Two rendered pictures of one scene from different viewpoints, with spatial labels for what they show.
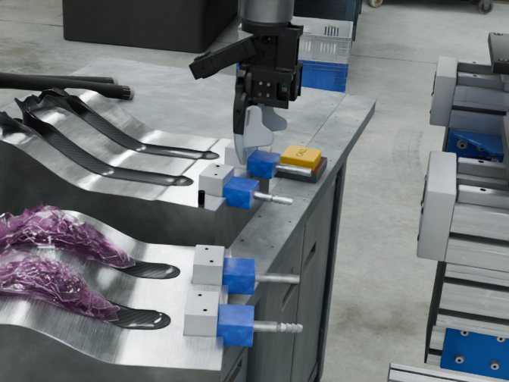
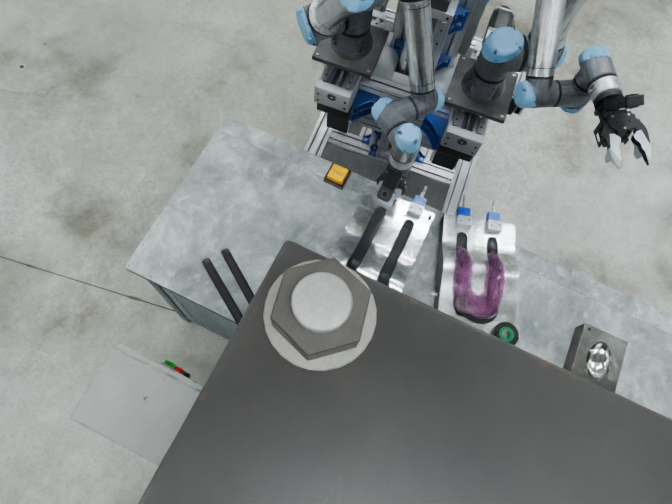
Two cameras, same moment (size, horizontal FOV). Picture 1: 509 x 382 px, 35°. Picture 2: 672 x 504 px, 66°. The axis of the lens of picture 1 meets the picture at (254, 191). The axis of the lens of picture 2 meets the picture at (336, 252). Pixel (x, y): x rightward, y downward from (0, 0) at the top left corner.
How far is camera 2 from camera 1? 1.95 m
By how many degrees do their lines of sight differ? 67
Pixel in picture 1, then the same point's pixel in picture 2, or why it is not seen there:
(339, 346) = not seen: hidden behind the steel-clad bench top
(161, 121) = (266, 234)
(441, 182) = (476, 137)
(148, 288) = (473, 242)
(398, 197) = (41, 118)
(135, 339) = (503, 247)
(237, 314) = (494, 216)
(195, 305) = (497, 226)
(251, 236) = not seen: hidden behind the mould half
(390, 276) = (151, 155)
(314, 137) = (291, 162)
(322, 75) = not seen: outside the picture
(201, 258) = (468, 222)
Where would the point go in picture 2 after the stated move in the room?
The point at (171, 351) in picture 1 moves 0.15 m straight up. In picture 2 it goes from (508, 237) to (524, 220)
